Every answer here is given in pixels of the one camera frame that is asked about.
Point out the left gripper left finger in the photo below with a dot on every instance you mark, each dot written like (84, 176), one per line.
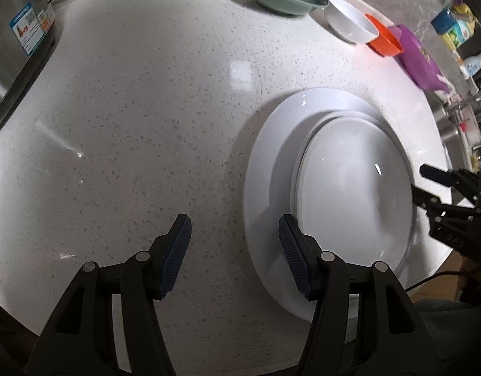
(78, 338)

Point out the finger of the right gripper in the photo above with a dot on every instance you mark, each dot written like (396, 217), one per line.
(448, 179)
(423, 199)

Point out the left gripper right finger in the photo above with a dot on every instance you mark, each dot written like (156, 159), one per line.
(364, 322)

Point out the smaller white plate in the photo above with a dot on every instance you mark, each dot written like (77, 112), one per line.
(351, 187)

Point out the orange plastic bowl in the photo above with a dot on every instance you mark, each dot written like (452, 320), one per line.
(386, 44)

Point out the large white plate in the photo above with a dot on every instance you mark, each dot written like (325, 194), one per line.
(267, 192)

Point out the white bowl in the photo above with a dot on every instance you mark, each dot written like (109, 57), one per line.
(350, 23)

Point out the stainless steel sink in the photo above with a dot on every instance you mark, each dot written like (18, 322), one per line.
(459, 125)

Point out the white spray bottle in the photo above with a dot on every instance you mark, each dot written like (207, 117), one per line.
(470, 66)

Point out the purple plastic bowl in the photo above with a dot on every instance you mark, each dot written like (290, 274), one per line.
(417, 62)

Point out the colourful dish soap bottle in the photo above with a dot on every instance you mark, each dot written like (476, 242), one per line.
(455, 24)

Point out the stainless steel appliance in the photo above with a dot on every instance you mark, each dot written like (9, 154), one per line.
(27, 35)

